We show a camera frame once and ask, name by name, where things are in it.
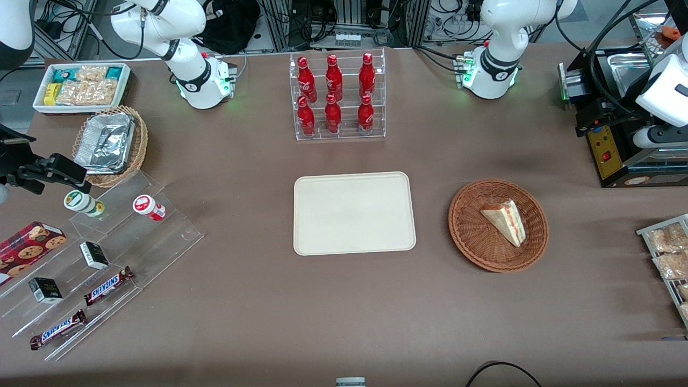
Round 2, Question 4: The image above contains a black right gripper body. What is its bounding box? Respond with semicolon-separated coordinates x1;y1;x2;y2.
0;125;36;179

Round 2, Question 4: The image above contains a triangular sandwich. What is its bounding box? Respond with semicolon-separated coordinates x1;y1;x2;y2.
480;199;526;248

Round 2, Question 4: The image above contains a light wicker basket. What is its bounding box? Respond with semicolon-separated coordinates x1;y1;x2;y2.
71;105;149;188

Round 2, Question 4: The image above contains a tray of packaged snacks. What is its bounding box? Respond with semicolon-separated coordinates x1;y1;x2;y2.
636;214;688;329

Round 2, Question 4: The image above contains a round brown wicker basket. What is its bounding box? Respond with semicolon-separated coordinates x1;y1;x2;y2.
448;178;549;273

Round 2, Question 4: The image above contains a cream rectangular tray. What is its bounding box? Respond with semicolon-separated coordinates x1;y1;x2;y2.
293;171;417;256

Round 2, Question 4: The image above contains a green lid cup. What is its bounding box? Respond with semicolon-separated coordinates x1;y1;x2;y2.
63;190;105;218

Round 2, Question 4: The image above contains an aluminium foil container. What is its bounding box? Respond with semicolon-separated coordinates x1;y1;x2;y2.
74;112;136;175

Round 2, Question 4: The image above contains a white rectangular snack box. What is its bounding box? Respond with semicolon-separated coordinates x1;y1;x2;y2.
32;62;132;116

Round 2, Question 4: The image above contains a black appliance yellow panel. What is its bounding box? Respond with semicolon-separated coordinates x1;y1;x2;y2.
574;97;688;189

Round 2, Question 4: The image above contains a red cookie box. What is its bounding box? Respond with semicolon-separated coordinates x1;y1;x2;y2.
0;221;67;286

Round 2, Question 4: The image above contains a clear rice cracker bag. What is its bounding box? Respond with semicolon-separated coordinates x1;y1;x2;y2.
55;78;119;106
75;66;109;82

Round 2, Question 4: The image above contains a red lid cup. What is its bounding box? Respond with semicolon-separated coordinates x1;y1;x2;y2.
133;195;166;222

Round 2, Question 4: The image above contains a small black box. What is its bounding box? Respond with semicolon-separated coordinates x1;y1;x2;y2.
80;241;110;270
28;277;64;305

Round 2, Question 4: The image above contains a black metal box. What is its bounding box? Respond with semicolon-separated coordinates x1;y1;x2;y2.
558;47;627;105

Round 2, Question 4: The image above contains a clear acrylic stepped display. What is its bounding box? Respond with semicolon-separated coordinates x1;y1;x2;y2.
0;171;204;362

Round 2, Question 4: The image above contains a Snickers chocolate bar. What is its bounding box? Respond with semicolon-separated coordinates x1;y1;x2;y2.
84;266;135;307
30;310;87;351

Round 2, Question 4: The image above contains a black bag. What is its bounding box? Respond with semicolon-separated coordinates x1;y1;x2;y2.
195;0;262;55

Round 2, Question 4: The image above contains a red cola bottle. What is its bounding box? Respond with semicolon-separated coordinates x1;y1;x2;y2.
359;52;376;98
297;96;317;137
325;94;342;134
297;56;318;103
326;54;343;102
357;94;375;135

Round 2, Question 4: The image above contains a clear acrylic bottle rack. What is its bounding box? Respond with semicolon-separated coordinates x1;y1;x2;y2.
289;47;386;141

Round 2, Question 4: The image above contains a black looped cable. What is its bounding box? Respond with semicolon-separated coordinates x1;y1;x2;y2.
465;361;543;387

